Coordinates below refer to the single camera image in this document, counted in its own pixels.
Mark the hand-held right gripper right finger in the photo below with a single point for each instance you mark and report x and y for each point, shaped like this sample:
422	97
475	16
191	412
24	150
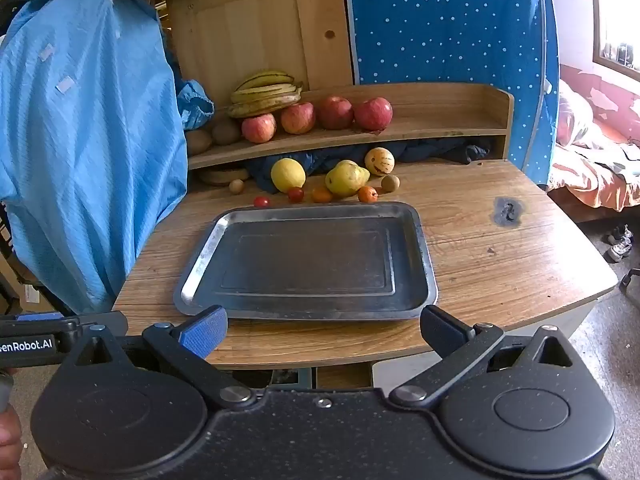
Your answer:
442	329

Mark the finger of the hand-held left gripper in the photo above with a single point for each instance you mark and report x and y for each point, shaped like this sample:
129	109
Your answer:
107	321

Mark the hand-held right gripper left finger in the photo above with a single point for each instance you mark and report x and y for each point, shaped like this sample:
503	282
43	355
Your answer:
206	331

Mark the metal tray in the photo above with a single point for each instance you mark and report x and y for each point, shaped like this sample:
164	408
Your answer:
310	265

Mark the yellow lemon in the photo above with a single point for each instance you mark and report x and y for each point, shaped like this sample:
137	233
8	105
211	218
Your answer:
288	175

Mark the yellow-green pear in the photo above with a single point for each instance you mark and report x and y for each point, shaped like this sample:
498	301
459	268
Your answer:
342	181

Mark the large striped pepino melon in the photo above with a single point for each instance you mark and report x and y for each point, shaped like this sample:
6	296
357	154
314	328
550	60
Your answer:
379	161

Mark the person's left hand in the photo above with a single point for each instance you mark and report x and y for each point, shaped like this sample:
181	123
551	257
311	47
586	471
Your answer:
9	442

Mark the red cherry tomato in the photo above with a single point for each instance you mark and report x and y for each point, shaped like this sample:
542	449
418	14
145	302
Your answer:
296	194
261	202

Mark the small brown round fruit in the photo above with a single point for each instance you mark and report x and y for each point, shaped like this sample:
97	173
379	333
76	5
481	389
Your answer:
390	183
236	186

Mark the round flatbread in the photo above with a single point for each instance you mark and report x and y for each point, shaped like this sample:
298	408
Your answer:
222	176

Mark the light blue garment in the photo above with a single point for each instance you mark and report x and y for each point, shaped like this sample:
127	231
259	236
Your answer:
90	135

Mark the office chair base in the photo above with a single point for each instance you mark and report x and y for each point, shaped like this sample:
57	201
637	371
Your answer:
630	280

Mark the dark blue jacket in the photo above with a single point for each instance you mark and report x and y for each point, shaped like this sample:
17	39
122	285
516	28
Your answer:
320	157

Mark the red apple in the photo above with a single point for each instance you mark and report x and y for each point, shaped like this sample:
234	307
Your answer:
258	128
297	118
336	112
373	114

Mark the curved wooden shelf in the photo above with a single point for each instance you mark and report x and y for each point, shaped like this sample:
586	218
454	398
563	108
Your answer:
440	110

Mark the banana bunch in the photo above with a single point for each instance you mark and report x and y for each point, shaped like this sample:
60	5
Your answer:
265	102

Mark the pink pillow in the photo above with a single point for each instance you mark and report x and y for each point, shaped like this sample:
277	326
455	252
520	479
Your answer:
575	120

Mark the wooden board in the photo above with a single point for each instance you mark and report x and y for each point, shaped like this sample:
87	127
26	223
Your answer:
260	30

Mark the window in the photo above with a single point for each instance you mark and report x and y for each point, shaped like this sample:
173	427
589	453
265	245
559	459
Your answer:
620	10

